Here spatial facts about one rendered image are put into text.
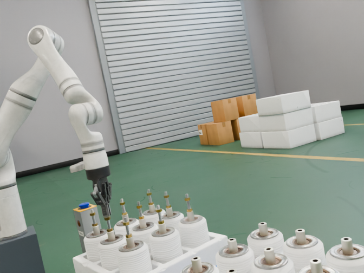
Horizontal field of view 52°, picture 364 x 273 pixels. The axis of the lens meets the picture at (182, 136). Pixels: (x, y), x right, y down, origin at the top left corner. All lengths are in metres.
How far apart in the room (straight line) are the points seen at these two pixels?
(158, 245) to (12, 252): 0.50
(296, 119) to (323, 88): 3.53
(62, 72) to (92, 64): 5.38
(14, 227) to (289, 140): 2.96
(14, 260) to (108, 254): 0.34
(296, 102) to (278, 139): 0.42
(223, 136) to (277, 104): 1.41
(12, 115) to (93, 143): 0.31
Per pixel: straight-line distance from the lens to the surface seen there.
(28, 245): 1.39
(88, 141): 1.16
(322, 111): 4.19
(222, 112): 5.12
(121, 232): 1.37
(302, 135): 3.99
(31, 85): 1.34
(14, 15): 6.63
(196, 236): 1.24
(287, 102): 3.87
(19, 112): 1.34
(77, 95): 1.21
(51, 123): 6.39
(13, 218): 1.39
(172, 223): 1.32
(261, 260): 0.90
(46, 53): 1.29
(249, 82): 7.83
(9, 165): 1.42
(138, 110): 6.63
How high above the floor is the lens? 0.63
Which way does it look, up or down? 5 degrees down
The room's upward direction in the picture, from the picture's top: 11 degrees counter-clockwise
